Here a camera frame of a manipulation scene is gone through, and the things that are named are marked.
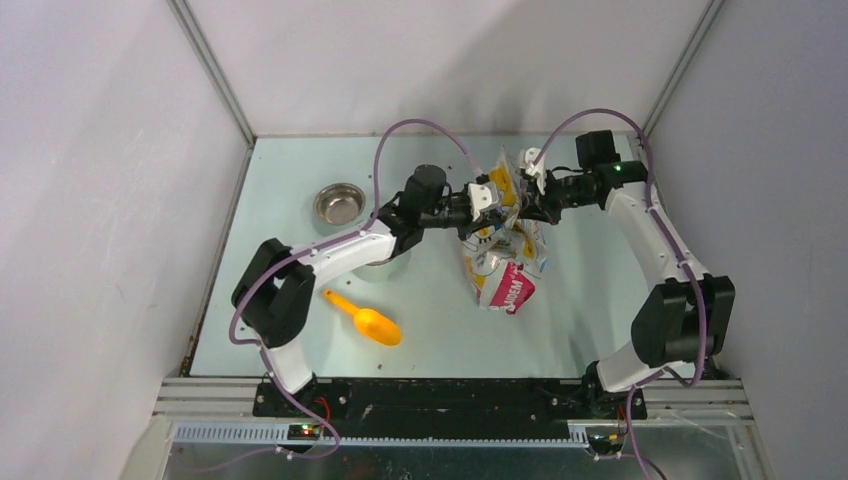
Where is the white yellow pet food bag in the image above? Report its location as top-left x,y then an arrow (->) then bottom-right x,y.
461,151 -> 547,315

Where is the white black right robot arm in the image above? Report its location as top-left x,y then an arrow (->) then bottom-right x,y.
519,130 -> 736,418

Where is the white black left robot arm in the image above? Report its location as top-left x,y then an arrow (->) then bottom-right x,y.
231,165 -> 501,417

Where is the steel bowl in green stand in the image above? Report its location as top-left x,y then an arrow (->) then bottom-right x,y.
353,251 -> 412,283

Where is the small steel bowl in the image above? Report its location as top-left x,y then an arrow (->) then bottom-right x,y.
313,182 -> 366,227

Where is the orange plastic scoop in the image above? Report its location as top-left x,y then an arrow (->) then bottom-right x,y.
322,289 -> 403,347

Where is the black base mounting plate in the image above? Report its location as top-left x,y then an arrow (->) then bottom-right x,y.
252,377 -> 647,440

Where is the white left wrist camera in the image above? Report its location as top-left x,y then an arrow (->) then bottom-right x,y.
467,181 -> 503,209

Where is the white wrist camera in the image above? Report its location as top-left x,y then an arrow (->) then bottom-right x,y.
518,147 -> 546,194
467,181 -> 503,209

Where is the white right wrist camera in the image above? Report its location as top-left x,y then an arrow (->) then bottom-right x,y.
518,147 -> 546,194

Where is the aluminium frame post right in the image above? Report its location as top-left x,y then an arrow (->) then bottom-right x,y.
642,0 -> 727,137

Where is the aluminium frame post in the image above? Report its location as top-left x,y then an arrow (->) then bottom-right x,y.
166,0 -> 257,148
642,0 -> 727,137

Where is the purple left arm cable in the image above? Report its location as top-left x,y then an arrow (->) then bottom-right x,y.
228,119 -> 488,462

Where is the aluminium frame post left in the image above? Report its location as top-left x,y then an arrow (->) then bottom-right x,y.
166,0 -> 257,148

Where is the grey slotted cable duct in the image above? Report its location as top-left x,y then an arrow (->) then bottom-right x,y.
172,422 -> 589,448

